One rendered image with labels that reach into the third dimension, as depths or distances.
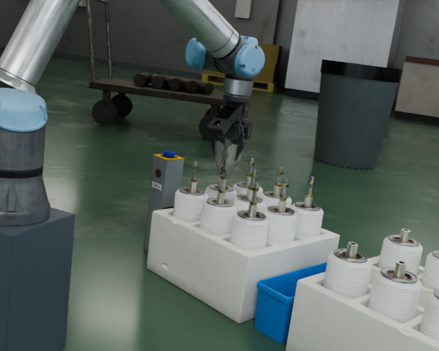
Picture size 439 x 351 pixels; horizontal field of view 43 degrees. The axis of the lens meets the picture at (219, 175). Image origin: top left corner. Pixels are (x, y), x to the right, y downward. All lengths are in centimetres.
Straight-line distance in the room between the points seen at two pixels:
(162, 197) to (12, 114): 79
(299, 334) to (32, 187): 66
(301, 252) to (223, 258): 23
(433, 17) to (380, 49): 182
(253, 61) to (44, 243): 59
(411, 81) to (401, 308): 759
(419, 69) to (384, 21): 145
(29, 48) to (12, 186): 29
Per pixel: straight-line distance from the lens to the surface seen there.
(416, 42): 1130
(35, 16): 122
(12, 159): 107
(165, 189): 173
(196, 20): 122
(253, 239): 143
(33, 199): 109
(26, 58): 121
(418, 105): 870
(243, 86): 146
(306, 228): 160
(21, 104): 106
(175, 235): 157
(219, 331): 140
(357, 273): 125
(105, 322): 139
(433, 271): 141
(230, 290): 144
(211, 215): 150
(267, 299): 139
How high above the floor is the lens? 66
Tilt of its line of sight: 13 degrees down
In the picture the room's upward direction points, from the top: 8 degrees clockwise
